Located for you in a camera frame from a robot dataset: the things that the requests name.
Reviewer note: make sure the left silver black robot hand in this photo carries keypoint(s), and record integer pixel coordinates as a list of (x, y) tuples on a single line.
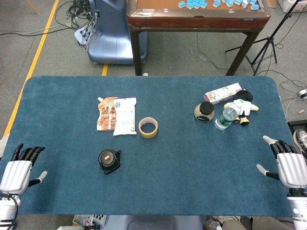
[(15, 176)]

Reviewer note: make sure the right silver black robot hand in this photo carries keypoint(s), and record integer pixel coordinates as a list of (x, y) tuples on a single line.
[(291, 169)]

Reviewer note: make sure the black teapot with orange knob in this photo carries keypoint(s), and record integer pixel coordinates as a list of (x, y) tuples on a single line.
[(108, 164)]

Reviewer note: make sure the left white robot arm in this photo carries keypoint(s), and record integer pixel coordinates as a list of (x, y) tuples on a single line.
[(6, 212)]

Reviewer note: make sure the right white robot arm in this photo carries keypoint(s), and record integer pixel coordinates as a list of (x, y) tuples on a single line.
[(298, 210)]

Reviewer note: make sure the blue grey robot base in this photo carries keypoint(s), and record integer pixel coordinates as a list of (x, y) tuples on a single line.
[(112, 36)]

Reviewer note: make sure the grey sneaker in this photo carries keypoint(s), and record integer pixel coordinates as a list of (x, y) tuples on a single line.
[(302, 140)]

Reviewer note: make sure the person leg in khaki trousers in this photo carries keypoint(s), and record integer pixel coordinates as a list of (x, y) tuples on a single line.
[(251, 224)]

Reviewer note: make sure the white power adapter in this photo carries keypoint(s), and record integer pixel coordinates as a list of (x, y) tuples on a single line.
[(302, 93)]

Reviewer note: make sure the black yellow plush toy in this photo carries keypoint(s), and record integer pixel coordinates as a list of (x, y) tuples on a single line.
[(244, 106)]

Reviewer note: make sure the clear water bottle green label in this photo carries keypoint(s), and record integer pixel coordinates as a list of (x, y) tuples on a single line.
[(224, 119)]

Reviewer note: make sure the floral tissue box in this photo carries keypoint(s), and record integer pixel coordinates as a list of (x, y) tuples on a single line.
[(220, 94)]

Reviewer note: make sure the glass jar with black lid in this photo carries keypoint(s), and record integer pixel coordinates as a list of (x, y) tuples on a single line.
[(206, 109)]

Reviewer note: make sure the orange spouted food pouch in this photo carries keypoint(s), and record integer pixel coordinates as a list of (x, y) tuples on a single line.
[(105, 117)]

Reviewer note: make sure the blue table cloth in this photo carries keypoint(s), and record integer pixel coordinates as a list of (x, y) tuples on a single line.
[(180, 155)]

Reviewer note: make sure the white plastic snack bag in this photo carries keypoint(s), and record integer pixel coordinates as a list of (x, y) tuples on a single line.
[(124, 115)]

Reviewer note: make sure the black tripod stand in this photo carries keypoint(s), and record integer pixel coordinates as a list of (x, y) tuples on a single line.
[(270, 40)]

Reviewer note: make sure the yellow packing tape roll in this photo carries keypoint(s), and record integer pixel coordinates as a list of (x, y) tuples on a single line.
[(148, 134)]

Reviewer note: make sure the white power strip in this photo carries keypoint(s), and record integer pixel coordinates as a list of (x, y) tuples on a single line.
[(82, 33)]

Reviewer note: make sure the white dotted mahjong tile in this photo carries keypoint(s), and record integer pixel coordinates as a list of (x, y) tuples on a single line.
[(244, 3)]

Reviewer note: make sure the brown mahjong table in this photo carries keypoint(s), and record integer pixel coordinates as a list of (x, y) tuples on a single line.
[(192, 21)]

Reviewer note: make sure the blue mahjong tile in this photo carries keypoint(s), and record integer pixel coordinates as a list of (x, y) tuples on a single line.
[(181, 3), (216, 4)]

